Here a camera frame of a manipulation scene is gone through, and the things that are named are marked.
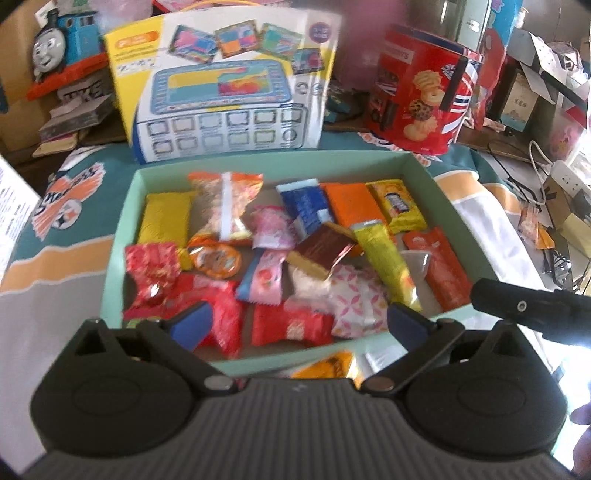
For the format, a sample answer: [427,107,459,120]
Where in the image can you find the white instruction sheet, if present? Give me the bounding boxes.
[0,154,42,278]

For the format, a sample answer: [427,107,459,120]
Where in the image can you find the clear white snack packet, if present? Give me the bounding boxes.
[288,265,335,303]

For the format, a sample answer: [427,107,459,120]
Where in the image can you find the red gift bag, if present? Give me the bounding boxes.
[475,28,509,130]

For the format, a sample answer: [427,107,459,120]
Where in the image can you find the pink blue candy packet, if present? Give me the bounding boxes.
[235,249,289,305]

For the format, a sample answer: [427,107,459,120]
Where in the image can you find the person's right hand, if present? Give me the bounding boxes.
[569,401,591,428]

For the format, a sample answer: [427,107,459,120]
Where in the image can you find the brown gold snack packet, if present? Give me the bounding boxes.
[286,222,358,280]

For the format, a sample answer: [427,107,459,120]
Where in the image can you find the white folded cardboard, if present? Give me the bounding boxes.
[519,30,591,107]

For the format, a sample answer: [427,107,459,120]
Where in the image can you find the orange gold wrapper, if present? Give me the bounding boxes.
[291,350,365,381]

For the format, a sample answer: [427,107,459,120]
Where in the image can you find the blue snack packet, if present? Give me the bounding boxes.
[276,179,335,238]

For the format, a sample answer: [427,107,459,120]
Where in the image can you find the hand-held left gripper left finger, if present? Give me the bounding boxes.
[69,305,242,398]

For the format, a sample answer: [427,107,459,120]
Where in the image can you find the red foil candy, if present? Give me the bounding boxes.
[124,242,183,315]

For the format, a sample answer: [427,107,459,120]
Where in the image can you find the round printed snack packet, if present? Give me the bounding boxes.
[187,242,242,279]

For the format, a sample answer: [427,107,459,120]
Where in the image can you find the yellow snack packet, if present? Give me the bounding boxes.
[136,190,197,245]

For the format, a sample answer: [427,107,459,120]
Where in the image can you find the small orange packet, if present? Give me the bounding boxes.
[517,205,555,250]

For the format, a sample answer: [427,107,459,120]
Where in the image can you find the red foil snack packet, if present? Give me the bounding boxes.
[252,300,335,348]

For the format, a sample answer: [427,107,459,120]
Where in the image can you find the yellow biscuit packet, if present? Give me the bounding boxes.
[367,179,428,235]

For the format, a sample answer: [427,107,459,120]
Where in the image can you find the yellow-green long packet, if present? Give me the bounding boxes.
[351,219,423,312]

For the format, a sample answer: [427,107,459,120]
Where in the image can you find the toy tablet box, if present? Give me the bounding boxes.
[102,9,345,164]

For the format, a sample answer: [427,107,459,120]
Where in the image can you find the red cookie tin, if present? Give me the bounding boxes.
[362,23,485,155]

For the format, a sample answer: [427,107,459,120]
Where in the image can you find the blue train toy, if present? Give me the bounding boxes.
[25,7,112,100]

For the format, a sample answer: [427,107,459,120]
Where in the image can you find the orange-red long packet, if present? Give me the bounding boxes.
[403,227,474,312]

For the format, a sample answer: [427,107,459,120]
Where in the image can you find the beige printed box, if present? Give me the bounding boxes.
[501,69,546,134]

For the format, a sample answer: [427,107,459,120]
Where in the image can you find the stack of books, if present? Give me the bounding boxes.
[37,83,116,153]

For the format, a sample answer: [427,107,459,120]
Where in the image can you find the white cable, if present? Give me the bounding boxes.
[526,138,561,204]

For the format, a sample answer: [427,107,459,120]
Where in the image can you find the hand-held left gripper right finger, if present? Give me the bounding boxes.
[360,302,537,398]

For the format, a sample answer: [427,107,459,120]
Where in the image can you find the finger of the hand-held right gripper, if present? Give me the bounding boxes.
[470,278,591,346]

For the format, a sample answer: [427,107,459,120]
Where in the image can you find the green cardboard box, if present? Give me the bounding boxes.
[99,151,490,377]

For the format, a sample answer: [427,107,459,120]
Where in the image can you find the white power strip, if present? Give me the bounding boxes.
[551,159,591,195]

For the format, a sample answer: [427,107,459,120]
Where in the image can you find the pink patterned white packet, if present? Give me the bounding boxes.
[330,265,391,340]

